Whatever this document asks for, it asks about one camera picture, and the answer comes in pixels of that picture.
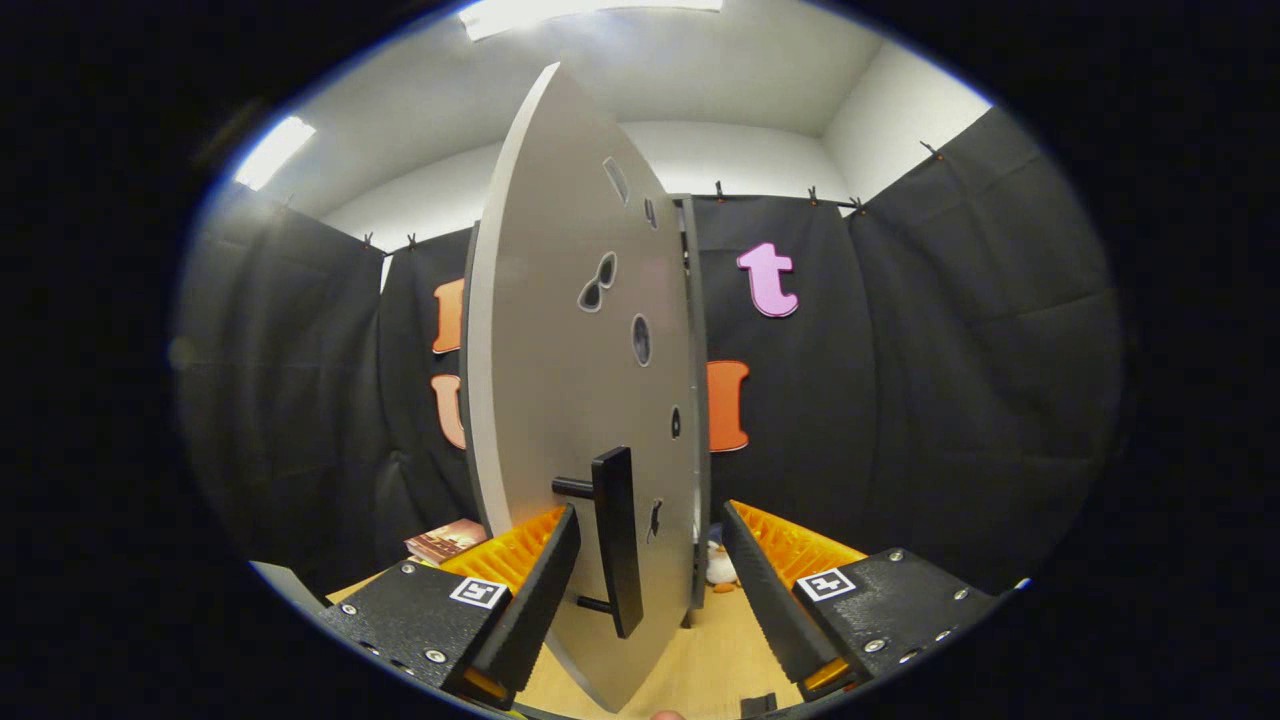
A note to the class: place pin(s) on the black backdrop cloth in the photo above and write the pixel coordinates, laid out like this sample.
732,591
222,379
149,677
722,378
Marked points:
900,400

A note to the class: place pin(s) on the brown book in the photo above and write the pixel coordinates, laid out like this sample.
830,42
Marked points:
445,540

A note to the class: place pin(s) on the dark grey shoe cabinet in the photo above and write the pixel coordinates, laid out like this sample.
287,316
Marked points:
702,450

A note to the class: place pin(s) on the small white toy figure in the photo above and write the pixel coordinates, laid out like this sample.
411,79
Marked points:
718,568

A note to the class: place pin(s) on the narrow ceiling light strip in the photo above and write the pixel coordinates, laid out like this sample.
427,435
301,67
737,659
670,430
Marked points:
273,152

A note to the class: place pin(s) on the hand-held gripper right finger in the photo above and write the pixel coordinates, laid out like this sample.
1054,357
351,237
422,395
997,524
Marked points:
770,600

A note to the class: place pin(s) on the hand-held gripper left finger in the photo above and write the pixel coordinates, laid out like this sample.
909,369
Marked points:
535,610

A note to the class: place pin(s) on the large ceiling light panel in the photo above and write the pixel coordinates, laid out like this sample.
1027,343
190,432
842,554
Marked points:
590,12

